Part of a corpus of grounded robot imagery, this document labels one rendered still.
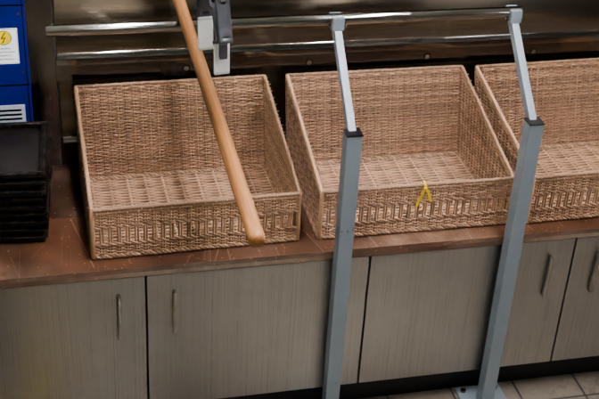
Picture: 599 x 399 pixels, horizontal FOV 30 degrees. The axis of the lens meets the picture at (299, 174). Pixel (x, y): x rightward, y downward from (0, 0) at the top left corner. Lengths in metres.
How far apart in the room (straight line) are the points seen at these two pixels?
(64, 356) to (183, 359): 0.32
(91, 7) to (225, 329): 0.96
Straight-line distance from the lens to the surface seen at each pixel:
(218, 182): 3.23
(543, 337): 3.42
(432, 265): 3.10
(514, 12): 2.99
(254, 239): 1.90
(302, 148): 3.11
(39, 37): 3.16
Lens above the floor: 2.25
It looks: 30 degrees down
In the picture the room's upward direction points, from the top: 3 degrees clockwise
